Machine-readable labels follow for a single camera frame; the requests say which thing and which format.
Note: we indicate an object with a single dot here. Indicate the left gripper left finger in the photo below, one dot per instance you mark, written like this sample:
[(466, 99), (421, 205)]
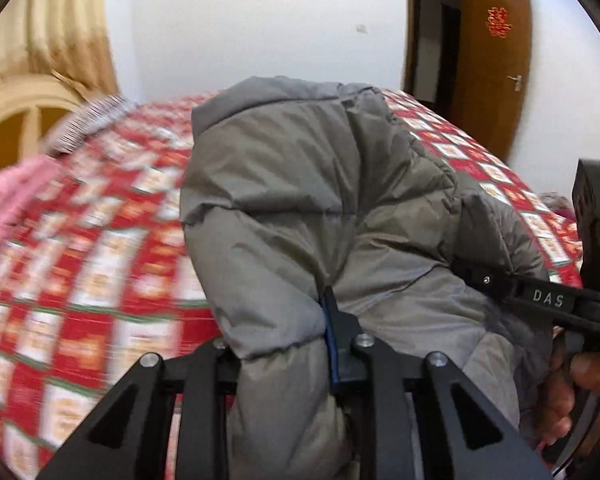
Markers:
[(126, 435)]

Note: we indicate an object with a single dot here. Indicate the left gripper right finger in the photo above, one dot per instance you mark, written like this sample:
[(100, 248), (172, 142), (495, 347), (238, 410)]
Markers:
[(418, 418)]

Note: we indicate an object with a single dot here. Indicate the grey puffer jacket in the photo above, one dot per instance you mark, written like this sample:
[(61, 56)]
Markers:
[(294, 186)]

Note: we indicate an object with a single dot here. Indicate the pink clothes on floor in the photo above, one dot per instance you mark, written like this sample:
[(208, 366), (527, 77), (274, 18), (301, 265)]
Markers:
[(559, 204)]

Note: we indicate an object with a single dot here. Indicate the person right hand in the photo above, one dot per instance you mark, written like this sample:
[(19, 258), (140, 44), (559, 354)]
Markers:
[(558, 397)]

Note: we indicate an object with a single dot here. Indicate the red patterned bed sheet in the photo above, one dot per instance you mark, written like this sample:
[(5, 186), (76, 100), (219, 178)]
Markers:
[(96, 272)]

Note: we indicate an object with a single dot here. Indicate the brown wooden door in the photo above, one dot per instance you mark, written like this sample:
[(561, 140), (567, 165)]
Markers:
[(485, 104)]

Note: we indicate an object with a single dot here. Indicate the pink folded quilt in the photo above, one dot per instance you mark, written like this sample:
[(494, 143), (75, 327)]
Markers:
[(18, 186)]

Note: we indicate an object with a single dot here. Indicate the striped grey pillow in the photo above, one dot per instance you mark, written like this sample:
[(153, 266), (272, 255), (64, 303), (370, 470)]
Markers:
[(67, 135)]

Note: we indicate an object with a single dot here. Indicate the red double happiness sticker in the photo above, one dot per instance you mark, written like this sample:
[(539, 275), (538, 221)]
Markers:
[(497, 22)]

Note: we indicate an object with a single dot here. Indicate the cream wooden headboard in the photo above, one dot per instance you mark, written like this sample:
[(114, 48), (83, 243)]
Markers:
[(29, 106)]

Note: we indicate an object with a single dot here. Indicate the beige gold curtain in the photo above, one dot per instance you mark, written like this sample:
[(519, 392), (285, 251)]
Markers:
[(68, 38)]

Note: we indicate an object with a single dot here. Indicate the metal door handle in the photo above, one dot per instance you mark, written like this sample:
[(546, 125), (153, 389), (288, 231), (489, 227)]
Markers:
[(517, 80)]

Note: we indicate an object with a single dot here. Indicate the dark door frame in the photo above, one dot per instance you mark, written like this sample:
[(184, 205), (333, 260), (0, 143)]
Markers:
[(432, 46)]

